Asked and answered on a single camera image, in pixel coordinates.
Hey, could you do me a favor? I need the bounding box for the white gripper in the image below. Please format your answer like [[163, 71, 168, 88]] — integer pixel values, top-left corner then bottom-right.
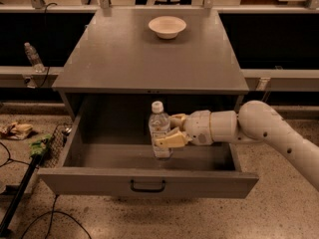
[[154, 111, 212, 148]]

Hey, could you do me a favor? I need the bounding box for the clear plastic water bottle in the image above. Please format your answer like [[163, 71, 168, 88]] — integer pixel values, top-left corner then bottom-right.
[[149, 101, 172, 159]]

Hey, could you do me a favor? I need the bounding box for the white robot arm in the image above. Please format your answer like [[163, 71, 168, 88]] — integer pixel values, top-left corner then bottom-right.
[[155, 101, 319, 189]]

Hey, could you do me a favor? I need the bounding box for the open grey top drawer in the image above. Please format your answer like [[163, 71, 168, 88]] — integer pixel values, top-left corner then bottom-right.
[[39, 95, 258, 198]]

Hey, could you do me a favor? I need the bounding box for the small clear bottle on ledge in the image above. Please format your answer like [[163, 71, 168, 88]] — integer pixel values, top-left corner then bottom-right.
[[24, 42, 46, 73]]

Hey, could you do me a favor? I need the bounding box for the grey metal cabinet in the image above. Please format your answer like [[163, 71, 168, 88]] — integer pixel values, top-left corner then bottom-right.
[[53, 7, 248, 116]]

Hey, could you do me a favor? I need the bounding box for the white ceramic bowl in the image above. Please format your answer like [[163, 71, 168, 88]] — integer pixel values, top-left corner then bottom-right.
[[149, 16, 186, 40]]

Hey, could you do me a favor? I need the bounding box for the green cloth on pole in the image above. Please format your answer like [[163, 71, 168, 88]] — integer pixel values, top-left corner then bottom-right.
[[29, 134, 52, 157]]

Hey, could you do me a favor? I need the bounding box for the crumpled paper on floor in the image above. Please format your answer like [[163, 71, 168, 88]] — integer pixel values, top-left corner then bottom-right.
[[0, 122, 33, 140]]

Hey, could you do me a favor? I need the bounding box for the black pole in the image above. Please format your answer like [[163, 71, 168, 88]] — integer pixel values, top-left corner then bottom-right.
[[0, 156, 41, 238]]

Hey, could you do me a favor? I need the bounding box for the black drawer handle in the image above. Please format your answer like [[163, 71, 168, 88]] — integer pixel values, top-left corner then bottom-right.
[[130, 179, 165, 193]]

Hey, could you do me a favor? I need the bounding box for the wire mesh basket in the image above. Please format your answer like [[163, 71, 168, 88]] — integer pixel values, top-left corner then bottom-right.
[[41, 123, 72, 168]]

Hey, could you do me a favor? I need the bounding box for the black floor cable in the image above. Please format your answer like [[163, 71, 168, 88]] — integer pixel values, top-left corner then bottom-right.
[[19, 194, 93, 239]]

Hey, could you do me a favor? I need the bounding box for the black cable on ledge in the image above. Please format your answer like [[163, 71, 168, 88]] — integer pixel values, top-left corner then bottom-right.
[[33, 2, 58, 89]]

